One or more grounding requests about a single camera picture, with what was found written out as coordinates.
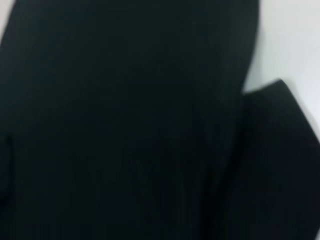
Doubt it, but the black shirt with FREE print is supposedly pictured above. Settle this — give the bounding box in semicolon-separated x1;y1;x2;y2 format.
0;0;320;240

